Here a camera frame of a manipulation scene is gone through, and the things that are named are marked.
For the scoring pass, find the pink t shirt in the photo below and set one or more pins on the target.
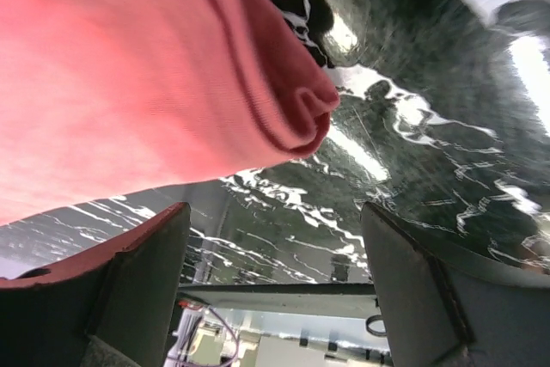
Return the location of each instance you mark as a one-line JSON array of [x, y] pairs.
[[108, 97]]

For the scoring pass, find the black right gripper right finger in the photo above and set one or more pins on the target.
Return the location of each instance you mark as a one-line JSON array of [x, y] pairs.
[[443, 305]]

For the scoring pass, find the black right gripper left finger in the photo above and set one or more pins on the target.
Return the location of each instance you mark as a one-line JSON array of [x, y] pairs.
[[110, 305]]

